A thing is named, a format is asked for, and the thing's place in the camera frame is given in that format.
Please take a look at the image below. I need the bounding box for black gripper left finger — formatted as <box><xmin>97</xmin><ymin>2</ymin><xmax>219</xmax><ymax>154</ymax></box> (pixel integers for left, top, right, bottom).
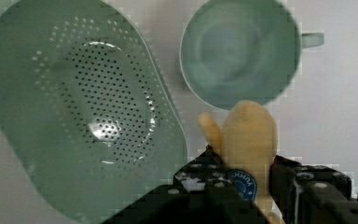
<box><xmin>102</xmin><ymin>147</ymin><xmax>269</xmax><ymax>224</ymax></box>

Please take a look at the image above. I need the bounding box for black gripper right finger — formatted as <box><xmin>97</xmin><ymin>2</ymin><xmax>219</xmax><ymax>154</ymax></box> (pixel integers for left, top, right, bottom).
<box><xmin>269</xmin><ymin>156</ymin><xmax>358</xmax><ymax>224</ymax></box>

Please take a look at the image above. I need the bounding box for yellow plush peeled banana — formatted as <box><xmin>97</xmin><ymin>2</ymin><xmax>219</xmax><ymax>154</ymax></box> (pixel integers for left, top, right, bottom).
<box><xmin>198</xmin><ymin>101</ymin><xmax>286</xmax><ymax>224</ymax></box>

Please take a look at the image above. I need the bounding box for green mug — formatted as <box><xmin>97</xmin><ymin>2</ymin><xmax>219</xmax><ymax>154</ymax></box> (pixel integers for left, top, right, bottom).
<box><xmin>179</xmin><ymin>0</ymin><xmax>324</xmax><ymax>110</ymax></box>

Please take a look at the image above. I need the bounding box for green colander basket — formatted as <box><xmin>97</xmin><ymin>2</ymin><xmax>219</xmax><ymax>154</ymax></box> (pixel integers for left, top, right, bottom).
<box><xmin>0</xmin><ymin>0</ymin><xmax>187</xmax><ymax>224</ymax></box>

